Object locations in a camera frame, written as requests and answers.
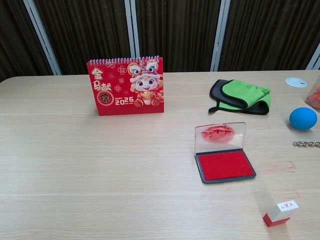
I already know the red and white stamp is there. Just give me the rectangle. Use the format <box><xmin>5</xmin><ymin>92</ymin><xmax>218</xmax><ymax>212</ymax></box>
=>
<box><xmin>262</xmin><ymin>199</ymin><xmax>300</xmax><ymax>229</ymax></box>

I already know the red 2026 desk calendar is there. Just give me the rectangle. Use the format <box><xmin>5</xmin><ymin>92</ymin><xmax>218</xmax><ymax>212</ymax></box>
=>
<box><xmin>86</xmin><ymin>55</ymin><xmax>166</xmax><ymax>117</ymax></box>

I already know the red ink pad with lid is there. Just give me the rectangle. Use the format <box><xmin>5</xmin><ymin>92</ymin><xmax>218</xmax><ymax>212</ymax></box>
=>
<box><xmin>194</xmin><ymin>121</ymin><xmax>258</xmax><ymax>185</ymax></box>

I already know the green and black cloth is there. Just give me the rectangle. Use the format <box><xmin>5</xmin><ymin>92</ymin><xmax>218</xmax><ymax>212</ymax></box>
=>
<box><xmin>208</xmin><ymin>78</ymin><xmax>272</xmax><ymax>116</ymax></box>

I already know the blue ball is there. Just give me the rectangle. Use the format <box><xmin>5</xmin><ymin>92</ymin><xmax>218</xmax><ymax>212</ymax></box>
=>
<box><xmin>289</xmin><ymin>107</ymin><xmax>318</xmax><ymax>131</ymax></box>

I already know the white round cable grommet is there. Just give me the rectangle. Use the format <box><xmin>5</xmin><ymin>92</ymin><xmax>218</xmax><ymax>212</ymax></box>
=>
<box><xmin>285</xmin><ymin>77</ymin><xmax>308</xmax><ymax>88</ymax></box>

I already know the silver metal chain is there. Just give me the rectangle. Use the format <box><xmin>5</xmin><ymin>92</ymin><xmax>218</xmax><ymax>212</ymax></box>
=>
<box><xmin>292</xmin><ymin>140</ymin><xmax>320</xmax><ymax>147</ymax></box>

